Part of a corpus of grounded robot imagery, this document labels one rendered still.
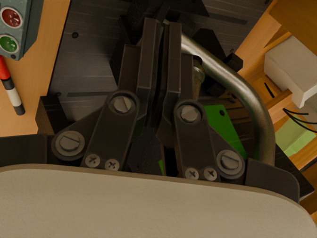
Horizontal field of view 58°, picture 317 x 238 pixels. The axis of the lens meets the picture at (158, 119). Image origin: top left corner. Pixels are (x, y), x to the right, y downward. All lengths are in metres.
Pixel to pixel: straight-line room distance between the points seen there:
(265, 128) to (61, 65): 0.34
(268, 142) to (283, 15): 0.36
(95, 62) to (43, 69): 0.09
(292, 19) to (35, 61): 0.53
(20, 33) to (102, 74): 0.21
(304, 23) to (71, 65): 0.48
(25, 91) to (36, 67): 0.05
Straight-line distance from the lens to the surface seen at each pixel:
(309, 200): 0.83
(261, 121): 0.47
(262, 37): 0.80
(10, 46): 0.39
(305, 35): 0.70
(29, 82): 0.51
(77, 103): 0.58
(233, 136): 0.45
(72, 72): 0.51
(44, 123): 0.53
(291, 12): 0.72
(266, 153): 0.43
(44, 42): 0.46
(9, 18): 0.37
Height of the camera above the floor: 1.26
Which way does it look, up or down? 28 degrees down
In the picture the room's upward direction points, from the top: 148 degrees clockwise
